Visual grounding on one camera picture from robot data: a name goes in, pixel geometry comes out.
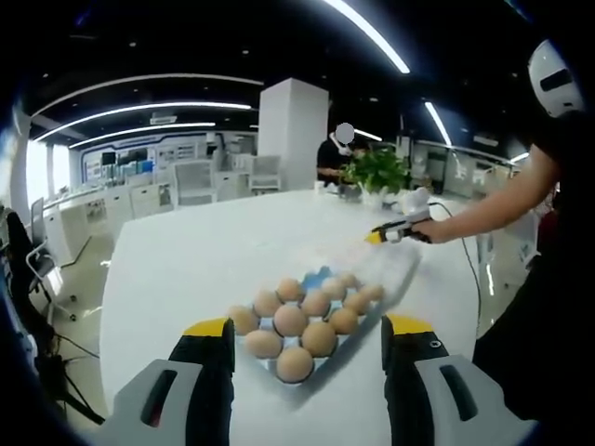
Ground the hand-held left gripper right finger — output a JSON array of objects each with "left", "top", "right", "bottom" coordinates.
[{"left": 380, "top": 313, "right": 541, "bottom": 446}]

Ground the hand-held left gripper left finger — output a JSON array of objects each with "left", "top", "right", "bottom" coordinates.
[{"left": 112, "top": 317, "right": 237, "bottom": 446}]

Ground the blue egg tray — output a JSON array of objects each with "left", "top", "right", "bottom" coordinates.
[{"left": 230, "top": 265, "right": 390, "bottom": 387}]

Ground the white egg tray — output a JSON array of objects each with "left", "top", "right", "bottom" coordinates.
[{"left": 357, "top": 242, "right": 423, "bottom": 311}]

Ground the person's right hand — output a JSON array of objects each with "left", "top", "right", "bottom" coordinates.
[{"left": 417, "top": 217, "right": 460, "bottom": 245}]

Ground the potted green plant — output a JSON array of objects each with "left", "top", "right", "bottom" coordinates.
[{"left": 342, "top": 147, "right": 414, "bottom": 205}]

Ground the short ceiling light strip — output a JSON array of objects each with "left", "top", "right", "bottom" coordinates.
[{"left": 423, "top": 100, "right": 452, "bottom": 146}]

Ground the white mesh chair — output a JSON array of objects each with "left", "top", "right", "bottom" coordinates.
[
  {"left": 249, "top": 155, "right": 283, "bottom": 191},
  {"left": 174, "top": 161, "right": 218, "bottom": 206}
]

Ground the white square pillar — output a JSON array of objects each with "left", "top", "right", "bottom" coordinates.
[{"left": 258, "top": 77, "right": 331, "bottom": 192}]

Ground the white table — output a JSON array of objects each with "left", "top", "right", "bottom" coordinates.
[{"left": 99, "top": 188, "right": 480, "bottom": 446}]

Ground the black tripod stand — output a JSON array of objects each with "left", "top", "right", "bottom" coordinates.
[{"left": 39, "top": 332, "right": 106, "bottom": 426}]

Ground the operator in black clothing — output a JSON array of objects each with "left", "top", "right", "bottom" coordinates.
[{"left": 473, "top": 111, "right": 595, "bottom": 419}]

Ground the white chest-worn device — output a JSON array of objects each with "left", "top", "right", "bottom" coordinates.
[{"left": 527, "top": 39, "right": 586, "bottom": 118}]

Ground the long ceiling light strip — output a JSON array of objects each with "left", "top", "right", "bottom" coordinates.
[{"left": 323, "top": 0, "right": 411, "bottom": 74}]

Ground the white office chair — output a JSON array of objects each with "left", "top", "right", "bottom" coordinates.
[{"left": 25, "top": 231, "right": 78, "bottom": 324}]

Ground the white cabinet row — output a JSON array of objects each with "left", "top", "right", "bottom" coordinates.
[{"left": 44, "top": 185, "right": 178, "bottom": 261}]

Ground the blue framed display wall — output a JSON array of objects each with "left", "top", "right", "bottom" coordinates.
[{"left": 81, "top": 134, "right": 210, "bottom": 174}]

